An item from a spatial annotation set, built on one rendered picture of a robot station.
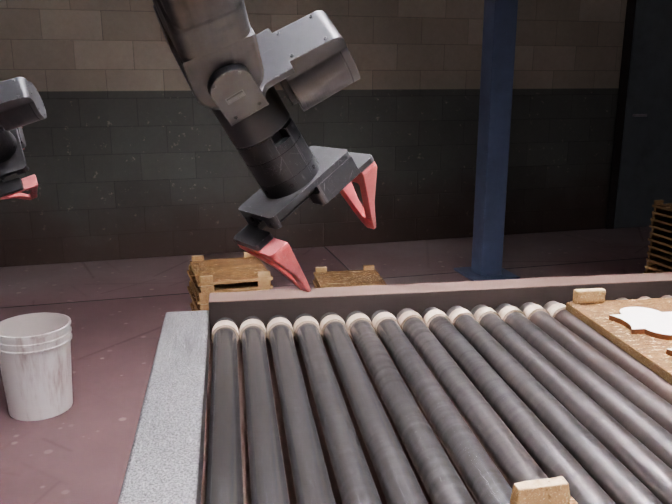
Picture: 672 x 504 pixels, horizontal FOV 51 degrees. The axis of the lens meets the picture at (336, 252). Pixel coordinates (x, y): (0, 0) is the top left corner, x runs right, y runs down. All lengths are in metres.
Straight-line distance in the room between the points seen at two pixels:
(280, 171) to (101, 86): 4.79
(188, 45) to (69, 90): 4.89
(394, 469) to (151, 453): 0.29
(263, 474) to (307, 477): 0.05
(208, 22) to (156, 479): 0.53
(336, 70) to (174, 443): 0.52
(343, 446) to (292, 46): 0.50
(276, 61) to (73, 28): 4.84
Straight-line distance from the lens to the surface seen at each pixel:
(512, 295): 1.44
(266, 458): 0.86
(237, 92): 0.55
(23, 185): 1.21
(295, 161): 0.62
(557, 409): 1.01
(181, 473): 0.86
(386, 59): 5.69
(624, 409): 1.05
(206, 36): 0.51
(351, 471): 0.84
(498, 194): 4.83
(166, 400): 1.03
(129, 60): 5.38
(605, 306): 1.41
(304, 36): 0.60
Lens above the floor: 1.36
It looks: 14 degrees down
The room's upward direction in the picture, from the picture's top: straight up
